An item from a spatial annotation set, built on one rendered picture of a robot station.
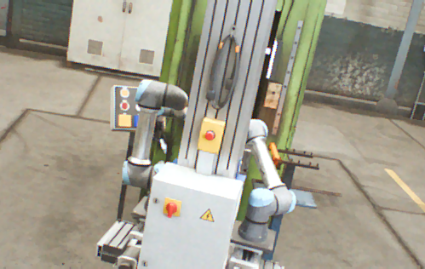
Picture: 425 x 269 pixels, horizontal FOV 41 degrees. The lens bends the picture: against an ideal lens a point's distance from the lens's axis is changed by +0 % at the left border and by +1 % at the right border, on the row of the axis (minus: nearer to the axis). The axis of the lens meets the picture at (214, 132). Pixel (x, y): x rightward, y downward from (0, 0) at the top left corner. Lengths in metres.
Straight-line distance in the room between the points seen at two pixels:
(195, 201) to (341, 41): 8.00
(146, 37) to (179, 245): 6.86
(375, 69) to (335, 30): 1.00
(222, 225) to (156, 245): 0.30
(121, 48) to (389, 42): 4.52
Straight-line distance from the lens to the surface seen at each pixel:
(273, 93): 3.91
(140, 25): 8.97
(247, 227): 2.84
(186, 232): 2.31
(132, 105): 3.67
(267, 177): 2.93
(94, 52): 9.10
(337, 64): 10.11
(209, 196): 2.23
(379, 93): 10.46
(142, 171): 2.85
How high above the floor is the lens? 2.10
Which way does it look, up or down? 17 degrees down
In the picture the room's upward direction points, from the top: 12 degrees clockwise
